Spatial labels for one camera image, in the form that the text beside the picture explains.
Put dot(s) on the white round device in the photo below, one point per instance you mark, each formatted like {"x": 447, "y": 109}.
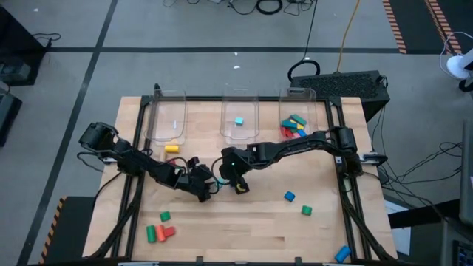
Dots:
{"x": 456, "y": 66}

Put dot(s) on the light blue small block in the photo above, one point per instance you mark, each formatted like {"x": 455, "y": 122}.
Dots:
{"x": 239, "y": 120}

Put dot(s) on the dark grey equipment case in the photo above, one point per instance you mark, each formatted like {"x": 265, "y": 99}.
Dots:
{"x": 7, "y": 114}

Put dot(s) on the green short cylinder block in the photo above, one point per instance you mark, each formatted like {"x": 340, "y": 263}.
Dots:
{"x": 165, "y": 216}

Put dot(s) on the orange long cylinder block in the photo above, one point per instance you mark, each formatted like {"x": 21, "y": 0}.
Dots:
{"x": 160, "y": 233}

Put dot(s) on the yellow rectangular block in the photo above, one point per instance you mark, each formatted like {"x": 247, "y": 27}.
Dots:
{"x": 300, "y": 126}

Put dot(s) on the blue long cylinder block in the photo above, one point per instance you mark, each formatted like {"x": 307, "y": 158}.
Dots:
{"x": 342, "y": 254}

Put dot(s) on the blue rectangular block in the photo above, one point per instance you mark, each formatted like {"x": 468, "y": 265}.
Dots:
{"x": 302, "y": 133}

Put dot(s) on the clear plastic bin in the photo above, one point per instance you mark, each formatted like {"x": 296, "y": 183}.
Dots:
{"x": 166, "y": 111}
{"x": 299, "y": 103}
{"x": 239, "y": 107}

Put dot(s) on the black perforated computer case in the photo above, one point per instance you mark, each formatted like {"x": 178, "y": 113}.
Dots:
{"x": 340, "y": 85}

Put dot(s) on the black metal table frame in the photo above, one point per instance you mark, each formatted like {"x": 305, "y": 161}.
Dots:
{"x": 207, "y": 99}

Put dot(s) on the yellow cylinder block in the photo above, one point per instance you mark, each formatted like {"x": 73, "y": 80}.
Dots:
{"x": 171, "y": 149}

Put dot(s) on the black mat with orange stripe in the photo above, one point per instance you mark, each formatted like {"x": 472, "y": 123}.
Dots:
{"x": 462, "y": 14}
{"x": 414, "y": 22}
{"x": 74, "y": 229}

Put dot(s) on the plain black floor mat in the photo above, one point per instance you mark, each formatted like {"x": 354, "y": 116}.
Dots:
{"x": 417, "y": 218}

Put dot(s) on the green-teal rectangular block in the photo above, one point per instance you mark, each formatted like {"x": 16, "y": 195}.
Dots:
{"x": 298, "y": 119}

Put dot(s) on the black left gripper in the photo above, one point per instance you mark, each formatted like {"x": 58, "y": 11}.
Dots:
{"x": 194, "y": 177}

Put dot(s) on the teal blue small block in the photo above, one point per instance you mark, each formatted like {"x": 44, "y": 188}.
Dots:
{"x": 221, "y": 181}

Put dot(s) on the red cylinder block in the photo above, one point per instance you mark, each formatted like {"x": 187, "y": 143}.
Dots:
{"x": 170, "y": 232}

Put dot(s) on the green long cylinder block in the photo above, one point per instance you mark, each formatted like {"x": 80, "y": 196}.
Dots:
{"x": 150, "y": 234}

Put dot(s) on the red half-round block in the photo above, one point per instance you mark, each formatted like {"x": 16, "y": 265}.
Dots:
{"x": 172, "y": 161}

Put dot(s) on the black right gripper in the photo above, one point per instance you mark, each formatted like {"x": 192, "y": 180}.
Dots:
{"x": 234, "y": 162}

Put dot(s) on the blue-teal rectangular block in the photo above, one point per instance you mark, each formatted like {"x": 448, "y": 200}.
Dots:
{"x": 288, "y": 123}

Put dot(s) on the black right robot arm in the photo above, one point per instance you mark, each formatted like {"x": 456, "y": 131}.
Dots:
{"x": 295, "y": 146}

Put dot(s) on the green cube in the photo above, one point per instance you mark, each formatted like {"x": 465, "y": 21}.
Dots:
{"x": 306, "y": 210}

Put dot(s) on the white paper sheet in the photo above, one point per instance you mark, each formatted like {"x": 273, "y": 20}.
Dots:
{"x": 401, "y": 236}

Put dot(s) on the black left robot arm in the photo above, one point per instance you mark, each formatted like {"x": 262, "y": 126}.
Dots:
{"x": 136, "y": 162}

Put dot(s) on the black cart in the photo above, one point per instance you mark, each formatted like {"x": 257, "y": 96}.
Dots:
{"x": 18, "y": 37}

